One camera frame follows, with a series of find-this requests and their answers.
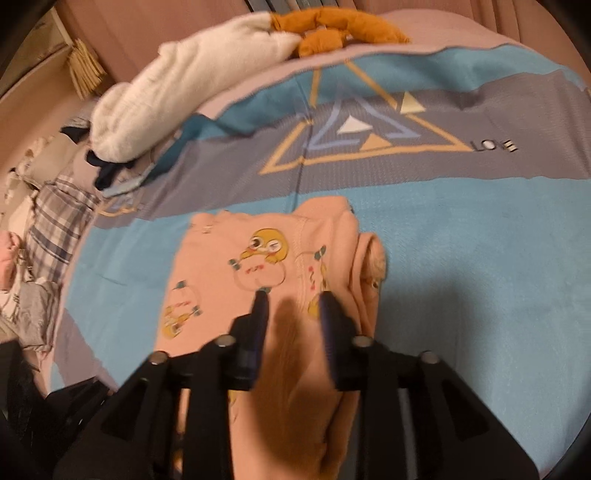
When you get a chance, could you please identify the plaid quilt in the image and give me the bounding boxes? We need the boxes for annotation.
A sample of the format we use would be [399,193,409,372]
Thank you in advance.
[25,175,101,283]

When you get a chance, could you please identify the white fluffy blanket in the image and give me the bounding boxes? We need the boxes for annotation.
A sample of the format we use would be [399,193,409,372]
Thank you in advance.
[90,11,303,163]

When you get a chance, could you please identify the orange plush garment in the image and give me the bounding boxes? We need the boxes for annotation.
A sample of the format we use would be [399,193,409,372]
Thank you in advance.
[270,6,411,59]

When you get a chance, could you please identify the pinkish grey bed sheet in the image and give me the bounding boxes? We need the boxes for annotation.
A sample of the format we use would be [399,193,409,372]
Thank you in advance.
[194,9,515,117]

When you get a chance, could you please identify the grey garment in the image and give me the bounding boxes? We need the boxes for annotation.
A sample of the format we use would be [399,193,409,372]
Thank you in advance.
[4,279,62,348]

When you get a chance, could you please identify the pink cartoon print shirt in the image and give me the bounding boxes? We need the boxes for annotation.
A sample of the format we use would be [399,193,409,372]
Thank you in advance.
[157,196,389,480]

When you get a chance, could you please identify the yellow fringed cloth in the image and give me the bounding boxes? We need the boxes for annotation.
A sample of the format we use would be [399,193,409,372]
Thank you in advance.
[66,38,110,101]

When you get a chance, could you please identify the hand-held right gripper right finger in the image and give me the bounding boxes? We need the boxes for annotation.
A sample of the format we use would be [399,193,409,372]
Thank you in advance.
[318,291,539,480]

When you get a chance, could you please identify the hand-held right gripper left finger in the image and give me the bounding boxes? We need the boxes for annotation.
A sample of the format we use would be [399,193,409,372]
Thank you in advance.
[53,291,271,480]

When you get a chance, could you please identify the blue grey printed blanket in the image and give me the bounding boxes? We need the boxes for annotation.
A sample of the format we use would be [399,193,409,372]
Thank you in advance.
[51,44,591,480]

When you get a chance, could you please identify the pink cloth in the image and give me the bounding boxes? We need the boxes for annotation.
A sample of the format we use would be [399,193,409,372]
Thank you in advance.
[0,231,25,292]

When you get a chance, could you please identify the blue curtain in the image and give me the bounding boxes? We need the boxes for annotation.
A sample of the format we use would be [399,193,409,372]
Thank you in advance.
[245,0,343,13]

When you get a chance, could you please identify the dark navy clothes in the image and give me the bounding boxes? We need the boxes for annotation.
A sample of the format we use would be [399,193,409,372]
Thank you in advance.
[85,148,140,192]

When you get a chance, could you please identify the beige pillow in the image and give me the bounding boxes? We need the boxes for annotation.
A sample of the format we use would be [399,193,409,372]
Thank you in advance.
[27,134,89,186]

